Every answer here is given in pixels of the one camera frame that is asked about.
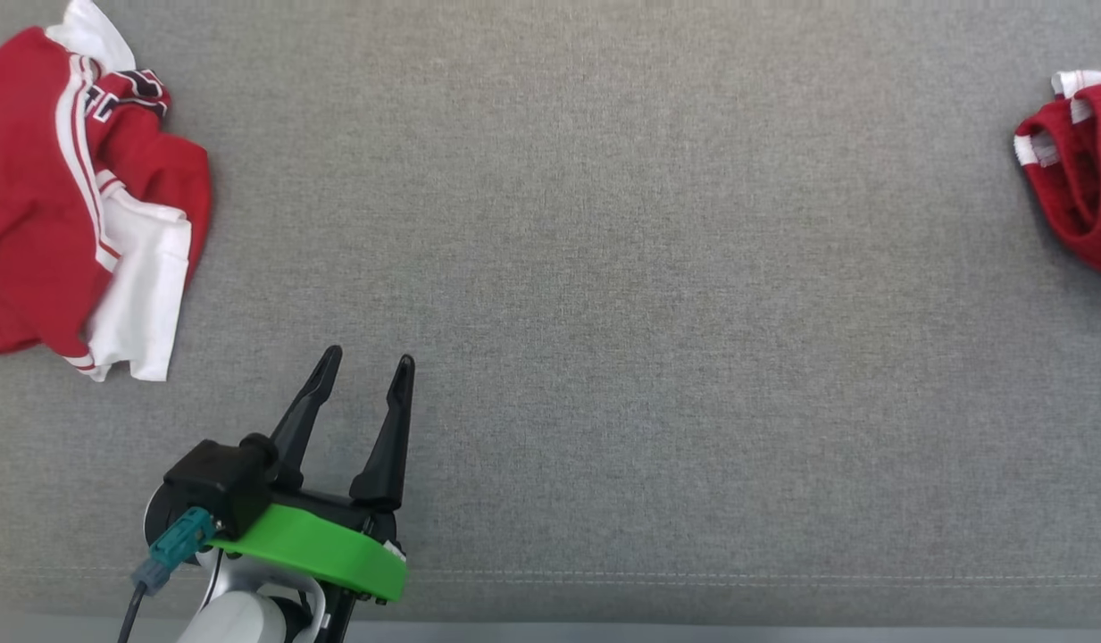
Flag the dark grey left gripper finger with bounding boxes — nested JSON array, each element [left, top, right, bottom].
[[268, 345, 344, 490], [348, 355, 417, 513]]

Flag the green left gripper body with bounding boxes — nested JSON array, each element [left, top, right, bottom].
[[208, 488, 410, 643]]

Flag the red white basketball jersey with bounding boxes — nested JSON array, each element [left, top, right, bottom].
[[0, 0, 213, 383]]

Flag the red shorts with white stripe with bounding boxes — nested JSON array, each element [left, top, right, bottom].
[[1013, 70, 1101, 282]]

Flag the grey fabric sofa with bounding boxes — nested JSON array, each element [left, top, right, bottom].
[[0, 0, 1101, 626]]

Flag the teal left cable connector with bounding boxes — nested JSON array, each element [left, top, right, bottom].
[[130, 506, 219, 596]]

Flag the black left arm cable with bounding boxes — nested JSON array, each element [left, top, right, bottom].
[[115, 580, 151, 643]]

